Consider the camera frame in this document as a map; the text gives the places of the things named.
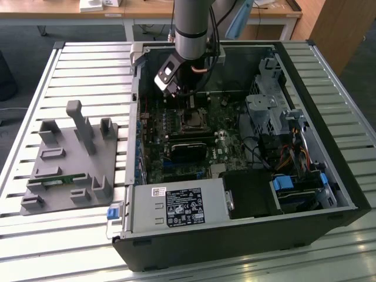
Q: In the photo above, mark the black RAM slot bank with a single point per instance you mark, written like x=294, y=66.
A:
x=202, y=101

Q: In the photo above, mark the wooden cabinet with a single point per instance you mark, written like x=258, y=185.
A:
x=337, y=29

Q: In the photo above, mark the white barcode sticker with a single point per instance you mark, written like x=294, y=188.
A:
x=158, y=191

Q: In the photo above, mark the silver metal support bracket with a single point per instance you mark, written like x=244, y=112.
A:
x=293, y=113

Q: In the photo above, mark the wooden desk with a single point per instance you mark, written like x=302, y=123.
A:
x=44, y=14

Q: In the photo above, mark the grey power supply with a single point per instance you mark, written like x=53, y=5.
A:
x=147, y=211

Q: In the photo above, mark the black flat tray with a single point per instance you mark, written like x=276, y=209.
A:
x=293, y=6

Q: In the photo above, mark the black graphics card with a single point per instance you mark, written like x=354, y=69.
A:
x=188, y=154

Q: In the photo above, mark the blue case latch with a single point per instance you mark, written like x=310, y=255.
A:
x=113, y=214

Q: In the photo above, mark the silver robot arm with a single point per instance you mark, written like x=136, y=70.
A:
x=191, y=29

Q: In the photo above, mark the black disk drive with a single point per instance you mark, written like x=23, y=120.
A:
x=296, y=199

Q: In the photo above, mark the black RAM stick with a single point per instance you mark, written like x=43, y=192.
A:
x=191, y=135

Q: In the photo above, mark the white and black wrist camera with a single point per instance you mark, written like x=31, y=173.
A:
x=167, y=72

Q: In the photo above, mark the white box with blue print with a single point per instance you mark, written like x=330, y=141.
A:
x=113, y=3

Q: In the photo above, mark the green motherboard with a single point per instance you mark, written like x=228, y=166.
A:
x=229, y=138

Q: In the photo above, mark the grey parts rack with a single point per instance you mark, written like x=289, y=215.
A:
x=73, y=164

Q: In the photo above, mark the small blue clip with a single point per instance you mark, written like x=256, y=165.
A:
x=323, y=179

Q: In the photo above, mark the blue disk carrier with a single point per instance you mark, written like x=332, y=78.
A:
x=282, y=183

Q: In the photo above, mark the green RAM stick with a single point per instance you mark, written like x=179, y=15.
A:
x=67, y=178

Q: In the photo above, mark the silver metal drive cage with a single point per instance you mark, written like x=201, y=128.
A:
x=264, y=117

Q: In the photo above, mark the black open PC case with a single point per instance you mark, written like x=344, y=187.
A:
x=205, y=249

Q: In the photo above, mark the silver chipset heat sink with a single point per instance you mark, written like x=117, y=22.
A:
x=218, y=170

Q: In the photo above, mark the black plastic shroud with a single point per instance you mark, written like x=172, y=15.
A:
x=249, y=194

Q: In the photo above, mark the black rating label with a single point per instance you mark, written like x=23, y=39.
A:
x=185, y=208

